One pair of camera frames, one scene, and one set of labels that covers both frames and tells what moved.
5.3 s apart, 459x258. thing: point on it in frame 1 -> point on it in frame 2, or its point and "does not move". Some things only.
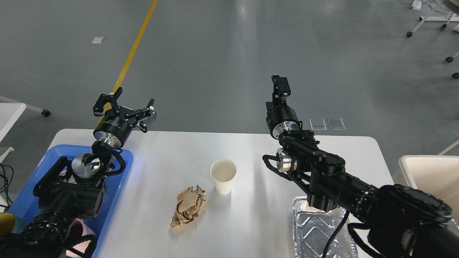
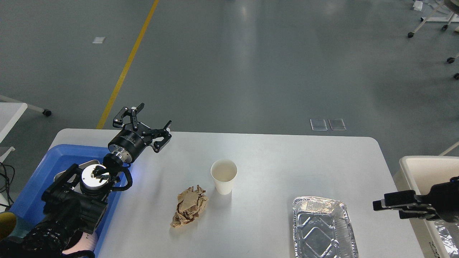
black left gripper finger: [111, 98] -> [132, 111]
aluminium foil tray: [312, 228] does not move
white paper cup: [223, 171] does not move
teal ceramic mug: [8, 223] does not move
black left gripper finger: [144, 116] -> [157, 133]
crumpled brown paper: [190, 204] does not move
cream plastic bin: [437, 175] does not move
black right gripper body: [282, 117] -> [445, 197]
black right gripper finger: [269, 105] -> [406, 201]
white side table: [9, 113] does not move
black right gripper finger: [281, 90] -> [431, 214]
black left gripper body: [113, 130] -> [129, 142]
